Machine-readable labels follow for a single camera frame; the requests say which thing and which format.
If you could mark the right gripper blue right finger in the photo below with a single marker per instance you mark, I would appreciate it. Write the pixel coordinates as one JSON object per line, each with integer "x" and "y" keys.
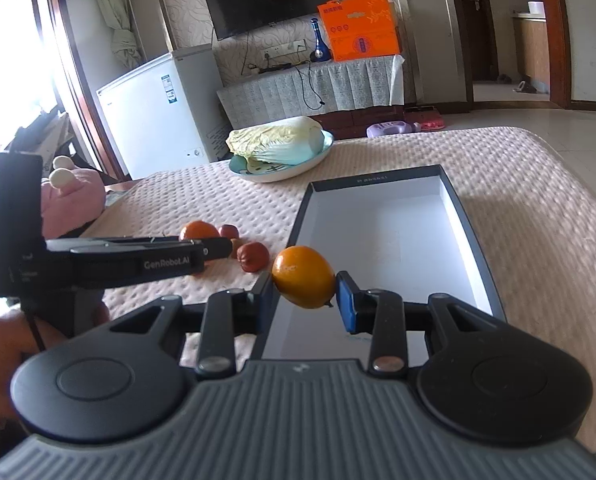
{"x": 378, "y": 313}

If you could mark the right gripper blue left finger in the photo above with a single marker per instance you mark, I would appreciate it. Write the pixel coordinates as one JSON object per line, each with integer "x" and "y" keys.
{"x": 226, "y": 315}

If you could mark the red ribbed tomato fruit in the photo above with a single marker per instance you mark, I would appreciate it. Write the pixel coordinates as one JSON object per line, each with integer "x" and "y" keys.
{"x": 253, "y": 257}

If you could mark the small orange kumquat fruit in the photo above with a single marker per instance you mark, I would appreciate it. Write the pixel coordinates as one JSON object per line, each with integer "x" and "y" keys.
{"x": 304, "y": 277}

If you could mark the dark red apple fruit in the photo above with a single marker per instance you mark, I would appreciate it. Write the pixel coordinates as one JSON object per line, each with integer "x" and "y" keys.
{"x": 229, "y": 231}

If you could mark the orange mandarin with stem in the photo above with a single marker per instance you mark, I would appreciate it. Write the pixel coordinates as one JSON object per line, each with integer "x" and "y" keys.
{"x": 198, "y": 230}

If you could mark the brown walnut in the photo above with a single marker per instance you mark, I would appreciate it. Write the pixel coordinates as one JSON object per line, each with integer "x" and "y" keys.
{"x": 236, "y": 244}

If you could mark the kitchen counter cabinet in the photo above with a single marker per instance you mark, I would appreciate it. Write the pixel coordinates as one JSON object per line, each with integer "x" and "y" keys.
{"x": 530, "y": 34}

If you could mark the person's left hand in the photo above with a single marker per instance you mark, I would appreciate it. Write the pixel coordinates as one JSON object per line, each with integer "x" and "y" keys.
{"x": 16, "y": 341}

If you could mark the grey shallow cardboard box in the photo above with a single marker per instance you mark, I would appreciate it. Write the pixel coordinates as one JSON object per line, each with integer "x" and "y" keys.
{"x": 400, "y": 230}

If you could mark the light blue ceramic plate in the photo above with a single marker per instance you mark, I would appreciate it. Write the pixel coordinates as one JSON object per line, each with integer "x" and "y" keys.
{"x": 265, "y": 172}

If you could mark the napa cabbage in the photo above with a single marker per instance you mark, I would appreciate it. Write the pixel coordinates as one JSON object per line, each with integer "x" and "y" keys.
{"x": 289, "y": 141}

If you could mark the pink quilted table cover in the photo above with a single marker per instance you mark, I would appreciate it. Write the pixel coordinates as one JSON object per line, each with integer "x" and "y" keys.
{"x": 535, "y": 221}

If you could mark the purple toy on floor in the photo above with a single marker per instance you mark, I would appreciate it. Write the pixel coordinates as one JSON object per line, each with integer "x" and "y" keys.
{"x": 391, "y": 128}

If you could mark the white chest freezer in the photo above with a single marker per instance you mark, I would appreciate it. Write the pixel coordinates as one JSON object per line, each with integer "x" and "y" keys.
{"x": 166, "y": 115}

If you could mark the tv cabinet with cloth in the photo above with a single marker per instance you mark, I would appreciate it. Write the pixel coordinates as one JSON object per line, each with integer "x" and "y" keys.
{"x": 345, "y": 97}

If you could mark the tied green curtain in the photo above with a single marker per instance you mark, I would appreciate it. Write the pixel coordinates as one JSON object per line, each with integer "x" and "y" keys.
{"x": 116, "y": 15}

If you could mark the blue glass bottle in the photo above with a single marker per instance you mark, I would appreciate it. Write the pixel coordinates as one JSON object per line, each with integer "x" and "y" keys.
{"x": 321, "y": 52}

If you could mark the orange gift box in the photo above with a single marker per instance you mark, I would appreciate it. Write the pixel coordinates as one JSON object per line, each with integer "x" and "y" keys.
{"x": 360, "y": 28}

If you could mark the white wall power strip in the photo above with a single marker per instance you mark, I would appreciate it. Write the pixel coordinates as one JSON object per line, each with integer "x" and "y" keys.
{"x": 281, "y": 50}

